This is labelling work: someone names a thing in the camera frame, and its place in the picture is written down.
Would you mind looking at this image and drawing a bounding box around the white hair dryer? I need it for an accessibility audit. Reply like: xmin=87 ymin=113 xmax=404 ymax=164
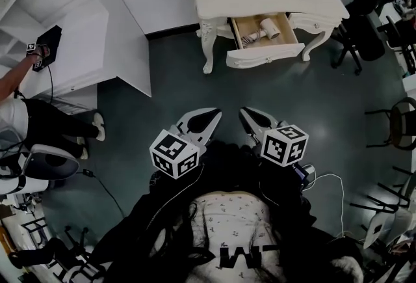
xmin=241 ymin=17 xmax=282 ymax=47

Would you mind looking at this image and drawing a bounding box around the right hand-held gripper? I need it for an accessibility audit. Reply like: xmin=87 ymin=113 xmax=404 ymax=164
xmin=239 ymin=106 xmax=309 ymax=168

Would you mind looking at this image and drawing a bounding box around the round brown stool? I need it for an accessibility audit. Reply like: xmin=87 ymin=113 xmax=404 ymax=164
xmin=365 ymin=96 xmax=416 ymax=151

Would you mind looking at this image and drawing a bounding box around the person's left forearm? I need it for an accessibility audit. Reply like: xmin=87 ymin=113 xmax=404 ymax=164
xmin=148 ymin=170 xmax=204 ymax=221

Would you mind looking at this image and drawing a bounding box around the white floor cable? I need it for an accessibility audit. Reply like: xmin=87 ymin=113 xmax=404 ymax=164
xmin=304 ymin=172 xmax=346 ymax=239

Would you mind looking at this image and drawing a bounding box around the white chair with grey seat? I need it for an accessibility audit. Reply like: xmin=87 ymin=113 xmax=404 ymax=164
xmin=0 ymin=143 xmax=81 ymax=196

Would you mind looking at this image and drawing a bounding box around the black jacket with white lining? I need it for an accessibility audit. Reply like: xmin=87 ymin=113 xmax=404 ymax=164
xmin=61 ymin=141 xmax=365 ymax=283

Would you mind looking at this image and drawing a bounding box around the white printed shirt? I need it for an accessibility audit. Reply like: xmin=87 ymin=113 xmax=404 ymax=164
xmin=187 ymin=192 xmax=282 ymax=283

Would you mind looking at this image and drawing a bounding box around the white chair with black legs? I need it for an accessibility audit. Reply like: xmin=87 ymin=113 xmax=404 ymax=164
xmin=349 ymin=164 xmax=416 ymax=250

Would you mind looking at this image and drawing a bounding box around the large white wooden drawer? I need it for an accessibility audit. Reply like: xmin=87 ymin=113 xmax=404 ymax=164
xmin=226 ymin=12 xmax=306 ymax=70

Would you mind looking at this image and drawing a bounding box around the black power adapter cable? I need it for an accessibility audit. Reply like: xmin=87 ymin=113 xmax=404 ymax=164
xmin=83 ymin=168 xmax=126 ymax=217

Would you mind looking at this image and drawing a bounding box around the white open shelf cabinet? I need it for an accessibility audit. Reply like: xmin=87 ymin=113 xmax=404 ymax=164
xmin=0 ymin=0 xmax=110 ymax=113

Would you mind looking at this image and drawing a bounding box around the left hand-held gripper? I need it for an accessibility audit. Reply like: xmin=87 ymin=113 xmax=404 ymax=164
xmin=149 ymin=107 xmax=224 ymax=181

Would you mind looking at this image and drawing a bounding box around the person's right forearm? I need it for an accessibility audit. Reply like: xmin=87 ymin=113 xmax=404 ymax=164
xmin=259 ymin=161 xmax=313 ymax=221

